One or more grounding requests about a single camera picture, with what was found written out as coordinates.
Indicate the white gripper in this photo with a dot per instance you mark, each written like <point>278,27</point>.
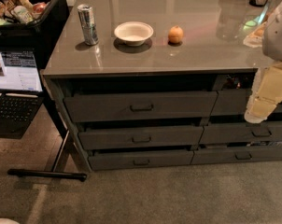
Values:
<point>278,36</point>

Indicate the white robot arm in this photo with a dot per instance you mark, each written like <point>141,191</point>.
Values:
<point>272,37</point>

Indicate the chip bags in drawer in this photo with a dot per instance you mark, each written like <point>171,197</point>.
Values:
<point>237,82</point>

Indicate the orange fruit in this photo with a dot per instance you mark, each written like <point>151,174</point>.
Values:
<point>175,34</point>

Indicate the white paper bowl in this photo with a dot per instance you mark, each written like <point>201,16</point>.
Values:
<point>133,33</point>

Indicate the silver drink can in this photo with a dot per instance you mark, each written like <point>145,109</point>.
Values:
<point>88,25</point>

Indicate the black laptop stand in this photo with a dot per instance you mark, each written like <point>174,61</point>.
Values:
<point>58,156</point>

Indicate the black laptop computer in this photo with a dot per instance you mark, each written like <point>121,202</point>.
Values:
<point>20,92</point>

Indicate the black bin of snacks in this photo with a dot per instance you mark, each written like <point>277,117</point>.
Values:
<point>32,23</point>

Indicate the grey drawer cabinet frame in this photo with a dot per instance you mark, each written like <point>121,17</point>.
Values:
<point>66,85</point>

